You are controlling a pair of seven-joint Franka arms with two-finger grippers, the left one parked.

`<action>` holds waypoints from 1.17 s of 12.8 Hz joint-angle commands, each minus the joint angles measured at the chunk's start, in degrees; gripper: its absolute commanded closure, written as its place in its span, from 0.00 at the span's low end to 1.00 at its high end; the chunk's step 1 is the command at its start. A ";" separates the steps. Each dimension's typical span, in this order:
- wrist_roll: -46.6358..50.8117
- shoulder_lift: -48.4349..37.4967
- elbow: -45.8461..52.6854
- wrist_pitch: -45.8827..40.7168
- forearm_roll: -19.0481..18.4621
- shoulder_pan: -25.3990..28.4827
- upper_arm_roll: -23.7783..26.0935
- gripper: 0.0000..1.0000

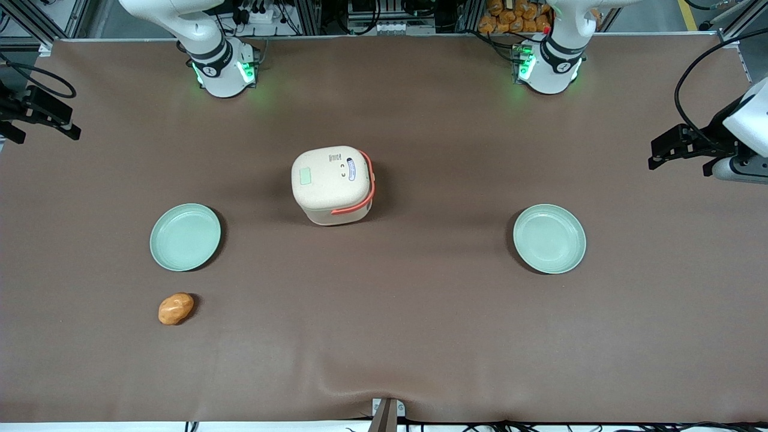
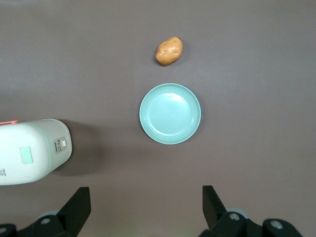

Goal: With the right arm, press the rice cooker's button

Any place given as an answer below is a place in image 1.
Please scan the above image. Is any white power strip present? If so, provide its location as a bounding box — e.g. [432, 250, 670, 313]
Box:
[235, 5, 278, 26]

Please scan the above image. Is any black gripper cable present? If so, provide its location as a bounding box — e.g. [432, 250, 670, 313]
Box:
[0, 53, 77, 99]
[674, 28, 768, 151]

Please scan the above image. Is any pale green plate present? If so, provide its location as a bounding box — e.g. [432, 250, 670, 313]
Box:
[513, 204, 587, 275]
[149, 203, 221, 272]

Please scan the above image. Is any orange brown potato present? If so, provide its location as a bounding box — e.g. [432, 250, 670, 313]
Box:
[158, 292, 194, 326]

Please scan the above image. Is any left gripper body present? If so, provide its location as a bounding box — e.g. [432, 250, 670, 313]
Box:
[708, 78, 768, 158]

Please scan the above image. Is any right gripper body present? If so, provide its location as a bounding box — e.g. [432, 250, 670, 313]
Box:
[0, 90, 28, 122]

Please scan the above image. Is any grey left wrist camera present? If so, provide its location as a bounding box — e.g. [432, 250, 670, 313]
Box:
[712, 156, 768, 184]

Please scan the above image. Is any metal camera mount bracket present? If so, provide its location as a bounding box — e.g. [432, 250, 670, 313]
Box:
[368, 398, 406, 432]

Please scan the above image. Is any bag of orange items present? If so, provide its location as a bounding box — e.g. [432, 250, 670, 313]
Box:
[478, 0, 553, 34]

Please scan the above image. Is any beige rice cooker orange handle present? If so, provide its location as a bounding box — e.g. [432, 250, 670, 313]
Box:
[292, 145, 376, 226]

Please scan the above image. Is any aluminium frame profile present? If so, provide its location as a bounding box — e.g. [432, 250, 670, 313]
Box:
[0, 0, 91, 52]
[708, 0, 768, 46]

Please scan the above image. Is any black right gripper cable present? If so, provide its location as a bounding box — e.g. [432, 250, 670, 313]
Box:
[0, 53, 77, 99]

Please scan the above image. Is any white connector strip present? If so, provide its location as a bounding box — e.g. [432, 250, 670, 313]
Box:
[353, 20, 436, 35]

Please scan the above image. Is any brown table mat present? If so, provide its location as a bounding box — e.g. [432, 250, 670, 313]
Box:
[0, 34, 768, 424]

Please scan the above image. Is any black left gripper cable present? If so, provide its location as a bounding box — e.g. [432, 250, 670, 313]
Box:
[674, 28, 768, 151]

